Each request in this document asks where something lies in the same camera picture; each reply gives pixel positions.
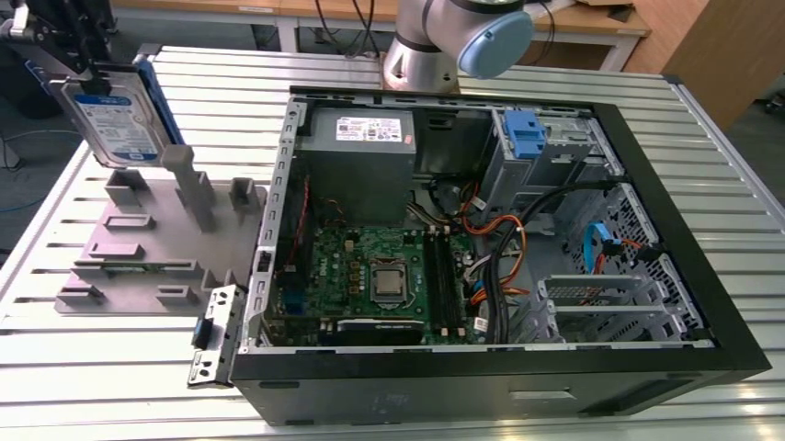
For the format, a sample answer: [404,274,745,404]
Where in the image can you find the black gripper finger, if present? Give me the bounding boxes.
[82,62,112,96]

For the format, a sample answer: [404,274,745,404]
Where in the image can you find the hard disk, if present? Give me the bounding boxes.
[46,62,184,170]

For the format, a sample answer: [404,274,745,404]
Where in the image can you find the blue data wire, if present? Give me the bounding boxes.
[584,221,615,277]

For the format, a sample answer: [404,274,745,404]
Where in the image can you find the metal disk bay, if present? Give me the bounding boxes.
[535,274,691,345]

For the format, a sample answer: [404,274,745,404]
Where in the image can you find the grey parts rack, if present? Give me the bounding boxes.
[53,145,271,318]

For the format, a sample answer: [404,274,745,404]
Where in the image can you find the green RAM stick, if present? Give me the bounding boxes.
[100,264,171,277]

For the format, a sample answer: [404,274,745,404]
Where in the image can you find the grey power supply unit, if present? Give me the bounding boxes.
[297,106,419,226]

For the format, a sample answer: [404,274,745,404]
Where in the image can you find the green motherboard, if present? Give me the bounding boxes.
[272,224,491,346]

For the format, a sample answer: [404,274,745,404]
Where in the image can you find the silver CPU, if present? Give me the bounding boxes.
[371,269,404,296]

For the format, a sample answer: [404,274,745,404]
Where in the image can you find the CPU socket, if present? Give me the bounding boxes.
[365,257,413,310]

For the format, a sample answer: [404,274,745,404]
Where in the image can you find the blue drive latch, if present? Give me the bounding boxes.
[503,109,547,161]

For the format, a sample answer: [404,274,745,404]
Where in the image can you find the black RAM slot bank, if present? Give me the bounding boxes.
[424,228,468,336]

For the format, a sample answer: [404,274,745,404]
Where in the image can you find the black graphics card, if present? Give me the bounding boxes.
[333,317,426,346]

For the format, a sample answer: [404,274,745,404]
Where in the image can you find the silver drive cage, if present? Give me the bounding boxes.
[480,107,624,217]

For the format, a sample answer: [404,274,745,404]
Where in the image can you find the wooden desk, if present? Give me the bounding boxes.
[100,0,651,70]

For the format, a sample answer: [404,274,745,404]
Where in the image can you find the black PC case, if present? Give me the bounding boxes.
[227,84,773,426]

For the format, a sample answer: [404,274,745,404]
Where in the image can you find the wooden cabinet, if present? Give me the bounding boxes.
[622,0,785,132]

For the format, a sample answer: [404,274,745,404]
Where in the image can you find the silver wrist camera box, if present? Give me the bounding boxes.
[0,6,48,46]

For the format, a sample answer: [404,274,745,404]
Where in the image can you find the red black twisted wire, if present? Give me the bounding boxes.
[292,176,311,272]

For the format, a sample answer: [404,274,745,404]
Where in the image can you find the silver slot bracket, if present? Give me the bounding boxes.
[187,283,240,390]

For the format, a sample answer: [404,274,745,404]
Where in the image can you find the orange yellow power wires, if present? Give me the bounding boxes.
[459,181,534,307]

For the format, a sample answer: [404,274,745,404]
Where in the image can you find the thick black cables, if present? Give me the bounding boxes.
[490,181,614,345]

